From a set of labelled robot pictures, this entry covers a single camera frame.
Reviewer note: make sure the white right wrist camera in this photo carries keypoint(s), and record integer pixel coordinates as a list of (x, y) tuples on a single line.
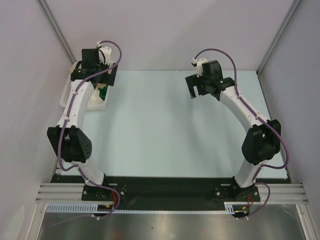
[(198, 64)]

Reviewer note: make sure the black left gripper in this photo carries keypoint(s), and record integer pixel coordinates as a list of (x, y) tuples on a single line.
[(109, 79)]

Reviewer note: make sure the left aluminium corner post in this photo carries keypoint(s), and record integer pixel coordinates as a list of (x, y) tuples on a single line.
[(48, 14)]

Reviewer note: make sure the white plastic basket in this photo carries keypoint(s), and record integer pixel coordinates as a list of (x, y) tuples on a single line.
[(67, 89)]

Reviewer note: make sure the green cloth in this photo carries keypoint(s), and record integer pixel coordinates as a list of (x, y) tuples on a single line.
[(103, 92)]

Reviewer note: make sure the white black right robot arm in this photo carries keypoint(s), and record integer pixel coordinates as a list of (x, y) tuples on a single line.
[(261, 142)]

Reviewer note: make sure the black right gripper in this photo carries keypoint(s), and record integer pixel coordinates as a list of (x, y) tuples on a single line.
[(194, 83)]

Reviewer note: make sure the cream white cloth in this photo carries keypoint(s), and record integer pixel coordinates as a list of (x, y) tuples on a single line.
[(95, 99)]

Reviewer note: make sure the aluminium corner post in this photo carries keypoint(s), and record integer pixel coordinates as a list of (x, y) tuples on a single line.
[(279, 34), (48, 14)]

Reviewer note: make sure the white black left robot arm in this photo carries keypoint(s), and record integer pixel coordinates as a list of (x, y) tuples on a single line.
[(71, 145)]

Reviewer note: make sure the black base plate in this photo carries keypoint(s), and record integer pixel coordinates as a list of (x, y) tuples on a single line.
[(169, 193)]

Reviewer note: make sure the right aluminium corner post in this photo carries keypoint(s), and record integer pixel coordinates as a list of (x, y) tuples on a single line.
[(279, 34)]

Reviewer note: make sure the white slotted cable duct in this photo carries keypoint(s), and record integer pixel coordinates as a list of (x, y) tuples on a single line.
[(95, 208)]

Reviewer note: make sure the aluminium front rail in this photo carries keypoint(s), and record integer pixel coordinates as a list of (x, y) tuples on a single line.
[(72, 193)]

